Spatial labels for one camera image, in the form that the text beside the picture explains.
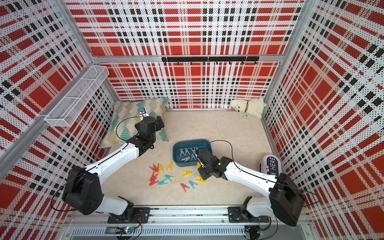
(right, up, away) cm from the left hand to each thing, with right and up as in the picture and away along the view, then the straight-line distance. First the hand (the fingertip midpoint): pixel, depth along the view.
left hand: (154, 118), depth 85 cm
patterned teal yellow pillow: (-22, +3, +11) cm, 25 cm away
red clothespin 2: (-1, -30, +3) cm, 30 cm away
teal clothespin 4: (+5, -37, -1) cm, 37 cm away
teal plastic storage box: (+17, -22, +10) cm, 29 cm away
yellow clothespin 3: (+19, -32, +3) cm, 38 cm away
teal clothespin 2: (+22, -37, -1) cm, 43 cm away
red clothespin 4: (-1, -37, -1) cm, 37 cm away
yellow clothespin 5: (+2, -30, +4) cm, 30 cm away
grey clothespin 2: (+18, -21, +11) cm, 29 cm away
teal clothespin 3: (+8, -34, +1) cm, 35 cm away
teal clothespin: (+22, -24, +8) cm, 34 cm away
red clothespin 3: (0, -35, +1) cm, 35 cm away
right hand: (+30, -29, -3) cm, 42 cm away
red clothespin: (+18, -39, -2) cm, 43 cm away
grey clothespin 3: (+18, -25, +7) cm, 32 cm away
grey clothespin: (+15, -21, +11) cm, 28 cm away
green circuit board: (-8, -53, -16) cm, 56 cm away
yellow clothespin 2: (+27, -31, -13) cm, 43 cm away
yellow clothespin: (+26, -26, -2) cm, 37 cm away
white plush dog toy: (+69, +10, +29) cm, 76 cm away
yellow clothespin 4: (+9, -29, +5) cm, 31 cm away
